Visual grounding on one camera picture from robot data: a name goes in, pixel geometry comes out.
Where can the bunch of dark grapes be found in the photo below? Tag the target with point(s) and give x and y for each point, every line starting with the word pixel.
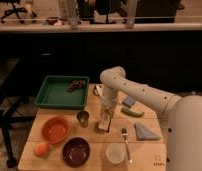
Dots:
pixel 76 84

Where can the small metal cup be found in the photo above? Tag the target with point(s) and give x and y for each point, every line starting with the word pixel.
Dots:
pixel 83 118

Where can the blue sponge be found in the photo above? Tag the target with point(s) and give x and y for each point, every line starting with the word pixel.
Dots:
pixel 128 101

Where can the orange plastic bowl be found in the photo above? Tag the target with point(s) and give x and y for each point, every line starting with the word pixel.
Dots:
pixel 55 129

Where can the small white bowl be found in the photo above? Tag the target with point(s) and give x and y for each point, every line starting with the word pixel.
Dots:
pixel 115 153

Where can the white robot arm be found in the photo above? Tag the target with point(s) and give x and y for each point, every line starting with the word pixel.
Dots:
pixel 184 115

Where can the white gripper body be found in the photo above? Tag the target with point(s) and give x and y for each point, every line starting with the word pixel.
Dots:
pixel 106 113

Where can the green pepper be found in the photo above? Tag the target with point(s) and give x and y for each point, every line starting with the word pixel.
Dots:
pixel 131 113

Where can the black office chair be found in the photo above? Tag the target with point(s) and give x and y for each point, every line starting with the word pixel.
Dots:
pixel 13 10

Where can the silver metal fork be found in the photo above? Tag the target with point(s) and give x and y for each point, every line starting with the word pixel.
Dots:
pixel 125 137

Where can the wooden whiteboard eraser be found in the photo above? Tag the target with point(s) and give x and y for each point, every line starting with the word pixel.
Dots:
pixel 104 124

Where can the dark maroon bowl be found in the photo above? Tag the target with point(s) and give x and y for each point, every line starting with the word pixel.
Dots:
pixel 76 152

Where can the folded blue cloth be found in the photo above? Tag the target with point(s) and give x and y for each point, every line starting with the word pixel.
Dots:
pixel 143 133

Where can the orange peach fruit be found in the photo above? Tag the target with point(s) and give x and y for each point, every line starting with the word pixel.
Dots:
pixel 41 149

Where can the green plastic tray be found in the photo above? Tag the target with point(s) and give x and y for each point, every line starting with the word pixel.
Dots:
pixel 53 93

